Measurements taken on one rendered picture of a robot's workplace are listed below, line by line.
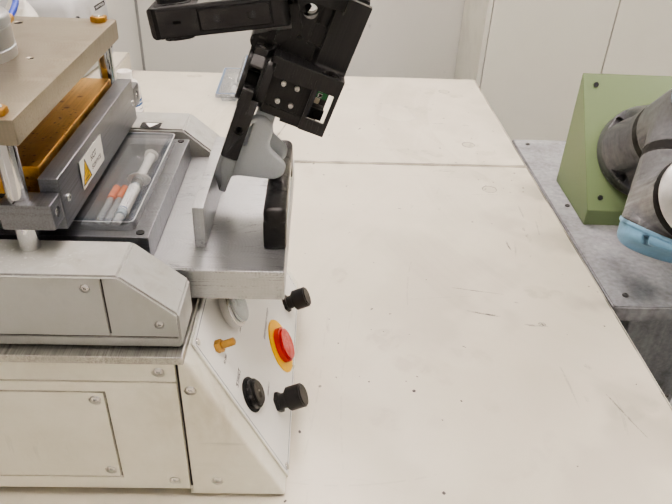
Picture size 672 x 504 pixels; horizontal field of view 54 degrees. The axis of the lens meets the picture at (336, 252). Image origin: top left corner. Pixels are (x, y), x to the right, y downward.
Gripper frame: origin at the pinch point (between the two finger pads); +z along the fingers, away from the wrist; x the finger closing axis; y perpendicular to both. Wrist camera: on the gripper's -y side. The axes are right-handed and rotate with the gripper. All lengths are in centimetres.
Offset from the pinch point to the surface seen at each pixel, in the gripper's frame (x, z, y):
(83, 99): 4.1, -0.8, -14.1
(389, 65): 242, 47, 61
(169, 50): 241, 77, -34
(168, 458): -16.9, 19.8, 3.5
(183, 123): 13.1, 2.2, -5.2
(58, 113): 0.5, -0.4, -15.2
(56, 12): 84, 21, -40
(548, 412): -5.6, 11.7, 42.0
